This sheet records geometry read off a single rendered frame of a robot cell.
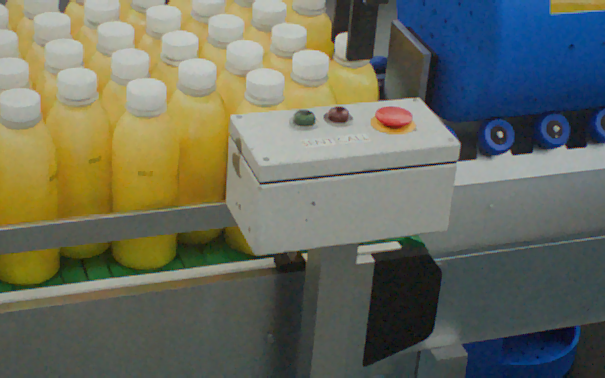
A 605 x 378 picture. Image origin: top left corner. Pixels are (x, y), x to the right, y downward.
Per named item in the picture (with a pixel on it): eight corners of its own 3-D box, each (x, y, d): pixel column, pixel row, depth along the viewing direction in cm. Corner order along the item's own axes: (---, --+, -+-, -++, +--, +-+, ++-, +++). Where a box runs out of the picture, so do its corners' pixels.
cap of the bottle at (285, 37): (303, 36, 146) (304, 21, 145) (308, 50, 143) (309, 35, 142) (268, 36, 145) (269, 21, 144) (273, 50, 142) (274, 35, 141)
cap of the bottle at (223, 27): (240, 43, 143) (241, 28, 142) (205, 39, 143) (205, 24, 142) (245, 29, 146) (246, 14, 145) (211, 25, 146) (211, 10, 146)
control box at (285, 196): (448, 232, 128) (462, 140, 123) (254, 257, 121) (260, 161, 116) (408, 182, 136) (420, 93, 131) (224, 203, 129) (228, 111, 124)
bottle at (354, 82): (357, 217, 149) (374, 69, 139) (299, 203, 150) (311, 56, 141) (374, 189, 154) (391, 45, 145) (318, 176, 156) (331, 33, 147)
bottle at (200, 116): (177, 254, 139) (181, 98, 130) (149, 222, 144) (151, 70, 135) (235, 239, 143) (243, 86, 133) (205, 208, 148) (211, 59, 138)
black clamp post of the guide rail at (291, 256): (306, 268, 138) (311, 204, 134) (279, 272, 138) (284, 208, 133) (299, 257, 140) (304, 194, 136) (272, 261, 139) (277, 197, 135)
